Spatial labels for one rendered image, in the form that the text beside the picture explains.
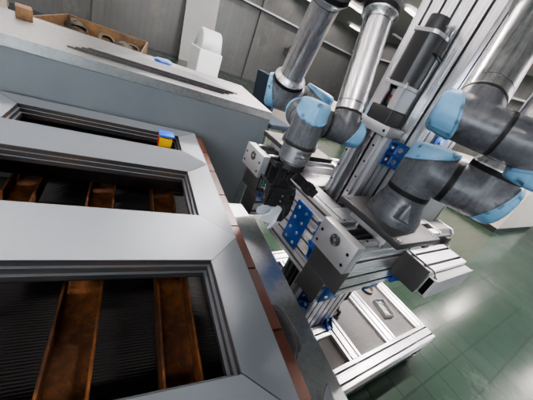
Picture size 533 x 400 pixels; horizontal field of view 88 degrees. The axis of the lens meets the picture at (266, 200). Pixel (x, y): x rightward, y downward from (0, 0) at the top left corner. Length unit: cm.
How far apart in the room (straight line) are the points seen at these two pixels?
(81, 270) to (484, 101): 77
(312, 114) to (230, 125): 91
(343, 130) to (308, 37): 33
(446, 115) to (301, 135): 27
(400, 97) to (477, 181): 35
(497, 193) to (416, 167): 18
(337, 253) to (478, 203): 35
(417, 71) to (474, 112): 48
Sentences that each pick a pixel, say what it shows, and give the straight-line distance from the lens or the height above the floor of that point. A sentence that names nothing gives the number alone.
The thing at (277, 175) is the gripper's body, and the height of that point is 108.
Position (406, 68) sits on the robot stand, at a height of 142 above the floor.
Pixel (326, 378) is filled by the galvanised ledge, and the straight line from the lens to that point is 85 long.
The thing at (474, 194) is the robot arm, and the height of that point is 121.
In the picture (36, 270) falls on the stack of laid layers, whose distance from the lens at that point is 68.
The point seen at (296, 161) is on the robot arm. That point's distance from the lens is 66.
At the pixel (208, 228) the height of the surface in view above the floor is 86.
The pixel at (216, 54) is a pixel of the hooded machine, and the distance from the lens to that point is 705.
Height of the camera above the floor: 132
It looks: 27 degrees down
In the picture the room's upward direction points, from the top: 23 degrees clockwise
